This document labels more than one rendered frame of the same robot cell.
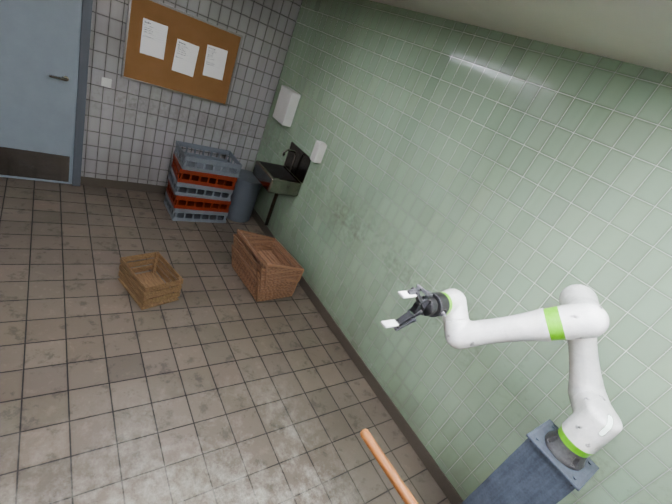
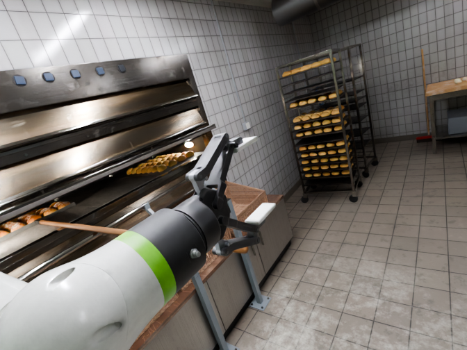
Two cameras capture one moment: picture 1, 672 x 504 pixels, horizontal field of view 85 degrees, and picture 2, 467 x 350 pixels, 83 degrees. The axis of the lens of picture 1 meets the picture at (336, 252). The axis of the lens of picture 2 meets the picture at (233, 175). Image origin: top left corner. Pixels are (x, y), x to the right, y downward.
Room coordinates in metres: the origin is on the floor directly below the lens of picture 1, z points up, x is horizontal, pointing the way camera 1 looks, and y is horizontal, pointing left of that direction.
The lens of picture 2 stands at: (1.54, -0.35, 1.64)
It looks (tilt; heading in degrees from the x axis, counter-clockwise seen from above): 16 degrees down; 175
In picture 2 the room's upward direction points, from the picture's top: 17 degrees counter-clockwise
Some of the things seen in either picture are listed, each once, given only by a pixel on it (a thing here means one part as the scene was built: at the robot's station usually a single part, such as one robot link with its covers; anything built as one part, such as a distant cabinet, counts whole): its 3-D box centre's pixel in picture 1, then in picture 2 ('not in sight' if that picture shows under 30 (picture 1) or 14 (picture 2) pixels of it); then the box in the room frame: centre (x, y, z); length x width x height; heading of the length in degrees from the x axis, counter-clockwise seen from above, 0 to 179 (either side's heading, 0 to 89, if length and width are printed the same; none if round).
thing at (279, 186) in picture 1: (273, 187); not in sight; (3.72, 0.91, 0.69); 0.46 x 0.36 x 0.94; 44
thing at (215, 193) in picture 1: (200, 184); not in sight; (3.70, 1.69, 0.38); 0.60 x 0.40 x 0.15; 132
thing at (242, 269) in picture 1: (262, 270); not in sight; (2.99, 0.58, 0.14); 0.56 x 0.49 x 0.28; 50
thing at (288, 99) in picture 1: (286, 106); not in sight; (4.17, 1.16, 1.45); 0.28 x 0.11 x 0.36; 44
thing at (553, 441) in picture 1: (573, 442); not in sight; (1.16, -1.16, 1.23); 0.26 x 0.15 x 0.06; 135
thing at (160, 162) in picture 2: not in sight; (160, 162); (-1.18, -0.79, 1.21); 0.61 x 0.48 x 0.06; 44
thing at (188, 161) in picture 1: (208, 159); not in sight; (3.71, 1.67, 0.68); 0.60 x 0.40 x 0.15; 134
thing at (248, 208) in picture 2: not in sight; (228, 205); (-0.69, -0.27, 0.72); 0.56 x 0.49 x 0.28; 134
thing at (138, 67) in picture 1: (184, 55); not in sight; (3.79, 2.18, 1.55); 1.04 x 0.02 x 0.74; 134
